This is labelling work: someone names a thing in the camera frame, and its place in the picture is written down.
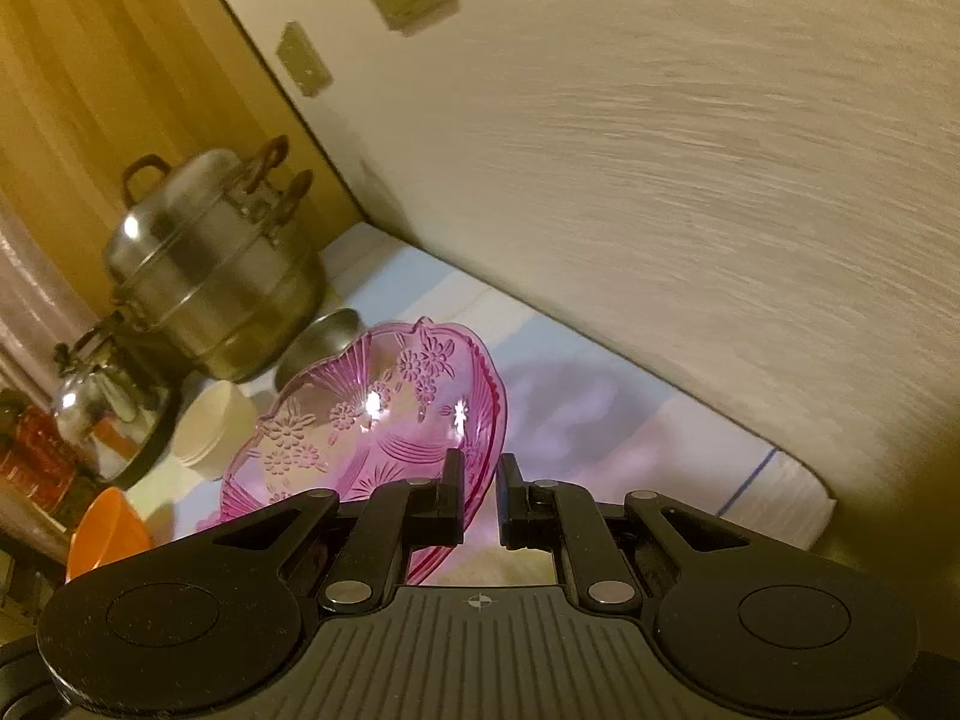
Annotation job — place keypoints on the pink glass floral bowl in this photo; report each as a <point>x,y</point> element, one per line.
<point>360,420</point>

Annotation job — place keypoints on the stainless steel kettle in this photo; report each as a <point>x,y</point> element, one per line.
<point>97,405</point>

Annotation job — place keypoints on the cooking oil bottle red label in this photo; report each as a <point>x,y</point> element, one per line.
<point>30,442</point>

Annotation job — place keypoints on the orange plastic bowl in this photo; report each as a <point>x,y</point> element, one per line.
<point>105,532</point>

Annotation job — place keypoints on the wooden panel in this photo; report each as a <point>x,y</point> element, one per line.
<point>112,52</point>

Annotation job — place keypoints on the stainless steel bowl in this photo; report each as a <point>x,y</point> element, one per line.
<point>315,345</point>

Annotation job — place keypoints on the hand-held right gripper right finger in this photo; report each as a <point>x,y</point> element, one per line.
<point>510,499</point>

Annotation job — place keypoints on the checked tablecloth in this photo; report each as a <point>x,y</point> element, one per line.
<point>637,420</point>

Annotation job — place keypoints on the beige wall switch plate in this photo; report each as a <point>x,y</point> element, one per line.
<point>304,58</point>

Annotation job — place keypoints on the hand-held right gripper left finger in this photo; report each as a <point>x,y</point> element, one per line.
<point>453,496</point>

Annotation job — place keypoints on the stainless steel steamer pot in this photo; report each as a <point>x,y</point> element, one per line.
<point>210,292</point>

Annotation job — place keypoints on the translucent curtain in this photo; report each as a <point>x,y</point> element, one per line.
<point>30,292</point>

